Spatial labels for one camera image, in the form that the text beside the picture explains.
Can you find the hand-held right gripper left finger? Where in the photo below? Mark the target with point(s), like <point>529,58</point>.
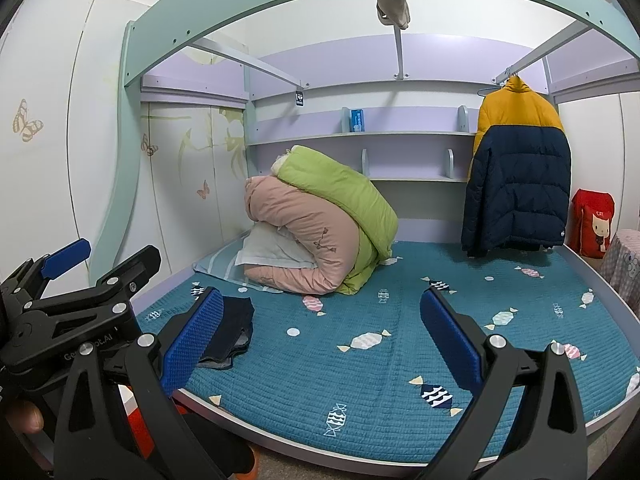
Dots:
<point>192,342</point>

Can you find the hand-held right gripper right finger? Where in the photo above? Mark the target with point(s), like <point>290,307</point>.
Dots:
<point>450,340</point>

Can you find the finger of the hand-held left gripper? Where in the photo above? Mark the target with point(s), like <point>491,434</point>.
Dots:
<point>132,270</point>
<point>65,260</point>

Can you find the dark denim jacket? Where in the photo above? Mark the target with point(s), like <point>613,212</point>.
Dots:
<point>235,320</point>

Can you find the person's left hand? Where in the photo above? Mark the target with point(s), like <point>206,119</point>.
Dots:
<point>25,417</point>

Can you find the blue candy print mattress cover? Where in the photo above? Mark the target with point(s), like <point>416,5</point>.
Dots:
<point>400,285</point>

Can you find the blue striped pillow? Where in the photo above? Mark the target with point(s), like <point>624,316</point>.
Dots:
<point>220,265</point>

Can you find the white pillow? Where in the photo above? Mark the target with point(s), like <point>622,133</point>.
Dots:
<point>270,252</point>

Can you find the pink duvet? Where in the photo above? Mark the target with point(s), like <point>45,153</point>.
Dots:
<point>310,240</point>

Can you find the yellow and navy puffer jacket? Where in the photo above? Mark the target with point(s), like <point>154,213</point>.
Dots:
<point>515,175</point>

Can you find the red cartoon print bag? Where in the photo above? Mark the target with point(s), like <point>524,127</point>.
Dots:
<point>592,225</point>

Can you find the green duvet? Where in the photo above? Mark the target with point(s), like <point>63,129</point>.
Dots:
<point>340,185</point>

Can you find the small blue box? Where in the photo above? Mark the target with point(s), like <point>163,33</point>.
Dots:
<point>357,120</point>

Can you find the black hanging tag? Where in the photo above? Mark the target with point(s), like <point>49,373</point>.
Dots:
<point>299,98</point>

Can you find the grey hanging cloth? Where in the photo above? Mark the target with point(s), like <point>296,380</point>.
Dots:
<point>392,7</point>

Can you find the pink butterfly wall sticker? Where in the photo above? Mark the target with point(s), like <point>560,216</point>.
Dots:
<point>203,190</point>

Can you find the brown butterfly wall sticker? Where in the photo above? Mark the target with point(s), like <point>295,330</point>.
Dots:
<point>149,146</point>
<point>27,120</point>

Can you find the lavender wall shelf unit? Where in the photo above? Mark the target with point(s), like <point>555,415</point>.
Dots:
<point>400,115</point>

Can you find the teal loft bed frame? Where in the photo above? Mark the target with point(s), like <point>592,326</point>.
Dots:
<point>165,25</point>

